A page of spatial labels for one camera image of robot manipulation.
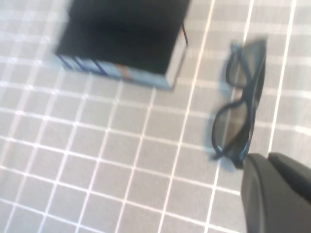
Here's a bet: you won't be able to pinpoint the black printed glasses case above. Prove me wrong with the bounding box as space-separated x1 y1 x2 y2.
53 0 192 92

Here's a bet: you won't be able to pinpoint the dark framed glasses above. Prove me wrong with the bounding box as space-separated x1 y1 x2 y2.
209 36 269 170

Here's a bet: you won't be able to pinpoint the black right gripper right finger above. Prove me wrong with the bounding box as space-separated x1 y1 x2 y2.
268 151 311 205

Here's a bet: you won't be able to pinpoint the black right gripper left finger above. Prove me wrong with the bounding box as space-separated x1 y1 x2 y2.
240 153 311 233

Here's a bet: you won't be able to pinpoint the grey white-checked tablecloth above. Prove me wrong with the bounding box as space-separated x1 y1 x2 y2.
0 0 311 233

